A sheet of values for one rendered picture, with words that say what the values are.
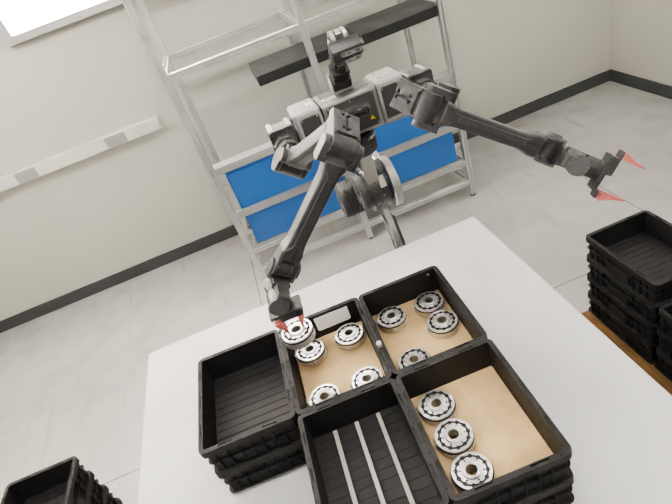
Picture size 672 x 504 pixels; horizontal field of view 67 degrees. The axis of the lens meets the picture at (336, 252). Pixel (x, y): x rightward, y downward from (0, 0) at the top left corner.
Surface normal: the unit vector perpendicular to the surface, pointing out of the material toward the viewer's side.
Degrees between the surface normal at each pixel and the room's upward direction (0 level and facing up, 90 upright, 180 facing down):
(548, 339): 0
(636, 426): 0
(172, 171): 90
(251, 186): 90
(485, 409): 0
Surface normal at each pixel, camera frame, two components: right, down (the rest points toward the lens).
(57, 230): 0.25, 0.49
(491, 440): -0.29, -0.78
